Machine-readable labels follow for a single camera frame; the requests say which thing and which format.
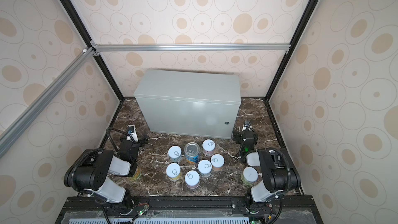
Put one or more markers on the horizontal aluminium rail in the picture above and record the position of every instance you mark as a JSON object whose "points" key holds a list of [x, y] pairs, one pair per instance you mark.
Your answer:
{"points": [[191, 47]]}

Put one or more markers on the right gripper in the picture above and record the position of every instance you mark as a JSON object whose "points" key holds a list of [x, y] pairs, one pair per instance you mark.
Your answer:
{"points": [[245, 136]]}

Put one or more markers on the yellow label white-lid can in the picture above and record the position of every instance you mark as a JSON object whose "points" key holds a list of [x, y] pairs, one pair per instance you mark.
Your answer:
{"points": [[173, 171]]}

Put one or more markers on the left black corner post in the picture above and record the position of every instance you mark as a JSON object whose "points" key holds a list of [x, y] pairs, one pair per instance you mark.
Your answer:
{"points": [[84, 34]]}

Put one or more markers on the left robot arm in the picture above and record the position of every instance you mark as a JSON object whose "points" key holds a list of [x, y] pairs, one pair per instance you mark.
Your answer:
{"points": [[89, 173]]}

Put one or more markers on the blue label white-lid can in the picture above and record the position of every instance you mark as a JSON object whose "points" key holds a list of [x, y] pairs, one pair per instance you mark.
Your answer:
{"points": [[205, 168]]}

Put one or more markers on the right black corner post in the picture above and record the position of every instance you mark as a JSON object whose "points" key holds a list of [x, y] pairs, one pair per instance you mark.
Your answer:
{"points": [[302, 24]]}

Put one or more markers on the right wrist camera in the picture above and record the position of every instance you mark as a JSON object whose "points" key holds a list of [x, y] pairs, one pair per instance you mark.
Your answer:
{"points": [[246, 126]]}

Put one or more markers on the pink can near cabinet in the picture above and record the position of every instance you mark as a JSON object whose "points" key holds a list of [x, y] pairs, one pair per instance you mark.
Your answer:
{"points": [[208, 147]]}

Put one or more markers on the teal label white-lid can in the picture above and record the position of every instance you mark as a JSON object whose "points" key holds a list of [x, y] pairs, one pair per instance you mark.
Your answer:
{"points": [[175, 154]]}

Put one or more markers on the open blue label can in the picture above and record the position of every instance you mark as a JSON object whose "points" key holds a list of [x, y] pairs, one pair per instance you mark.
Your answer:
{"points": [[192, 152]]}

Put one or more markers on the black corner post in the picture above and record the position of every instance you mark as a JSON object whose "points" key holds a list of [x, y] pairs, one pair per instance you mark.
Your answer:
{"points": [[84, 34], [302, 24]]}

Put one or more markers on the green yellow label can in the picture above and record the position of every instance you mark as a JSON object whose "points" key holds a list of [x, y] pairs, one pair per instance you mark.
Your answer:
{"points": [[136, 175]]}

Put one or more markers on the left diagonal aluminium rail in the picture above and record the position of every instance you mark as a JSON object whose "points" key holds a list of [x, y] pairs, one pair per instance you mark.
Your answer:
{"points": [[17, 128]]}

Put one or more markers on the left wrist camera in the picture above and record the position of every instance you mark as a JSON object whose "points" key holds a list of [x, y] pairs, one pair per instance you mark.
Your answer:
{"points": [[131, 133]]}

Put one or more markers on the peach label white-lid can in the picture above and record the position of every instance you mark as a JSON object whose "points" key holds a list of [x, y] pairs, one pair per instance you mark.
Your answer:
{"points": [[217, 162]]}

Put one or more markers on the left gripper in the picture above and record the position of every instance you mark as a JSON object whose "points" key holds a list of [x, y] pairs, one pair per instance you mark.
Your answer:
{"points": [[140, 141]]}

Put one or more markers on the green orange label can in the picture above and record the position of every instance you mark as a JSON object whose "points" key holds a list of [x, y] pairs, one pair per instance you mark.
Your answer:
{"points": [[249, 176]]}

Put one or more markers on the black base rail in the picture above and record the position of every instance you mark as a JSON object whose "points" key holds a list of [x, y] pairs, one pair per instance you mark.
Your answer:
{"points": [[191, 210]]}

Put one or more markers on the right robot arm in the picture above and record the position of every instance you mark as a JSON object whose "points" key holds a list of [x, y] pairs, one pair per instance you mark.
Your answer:
{"points": [[278, 172]]}

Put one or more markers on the grey metal cabinet box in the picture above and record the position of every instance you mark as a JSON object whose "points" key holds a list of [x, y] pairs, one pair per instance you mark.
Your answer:
{"points": [[188, 103]]}

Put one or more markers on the pink label white-lid can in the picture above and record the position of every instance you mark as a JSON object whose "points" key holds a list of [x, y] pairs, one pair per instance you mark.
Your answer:
{"points": [[192, 179]]}

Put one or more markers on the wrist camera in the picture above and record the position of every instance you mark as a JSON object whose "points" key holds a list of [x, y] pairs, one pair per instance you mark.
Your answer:
{"points": [[246, 126], [131, 133]]}

